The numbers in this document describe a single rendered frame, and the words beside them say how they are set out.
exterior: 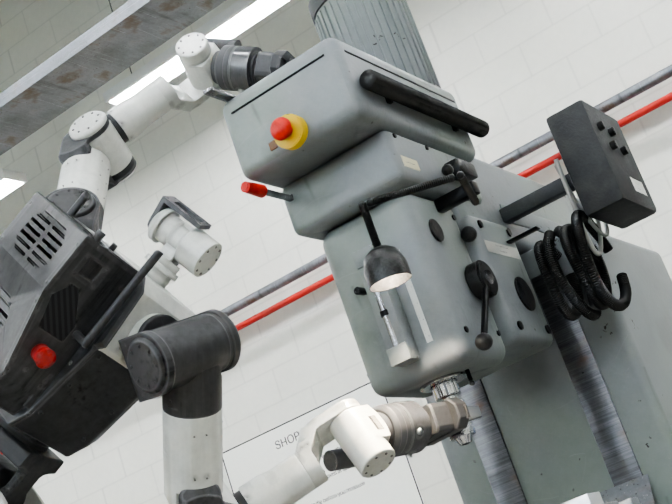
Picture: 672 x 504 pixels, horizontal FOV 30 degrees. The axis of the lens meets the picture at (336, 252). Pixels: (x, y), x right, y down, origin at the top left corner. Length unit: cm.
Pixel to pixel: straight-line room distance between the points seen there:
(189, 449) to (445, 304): 51
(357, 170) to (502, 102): 480
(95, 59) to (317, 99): 334
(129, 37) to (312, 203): 319
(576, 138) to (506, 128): 455
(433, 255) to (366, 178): 18
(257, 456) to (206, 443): 566
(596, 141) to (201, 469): 96
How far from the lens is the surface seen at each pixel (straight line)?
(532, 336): 233
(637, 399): 246
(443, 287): 213
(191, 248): 202
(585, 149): 235
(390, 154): 215
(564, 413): 251
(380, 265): 197
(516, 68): 696
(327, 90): 213
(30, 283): 191
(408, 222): 216
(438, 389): 218
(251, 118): 221
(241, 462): 763
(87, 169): 233
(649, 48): 671
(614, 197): 232
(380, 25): 258
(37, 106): 566
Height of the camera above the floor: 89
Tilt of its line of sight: 18 degrees up
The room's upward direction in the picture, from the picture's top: 19 degrees counter-clockwise
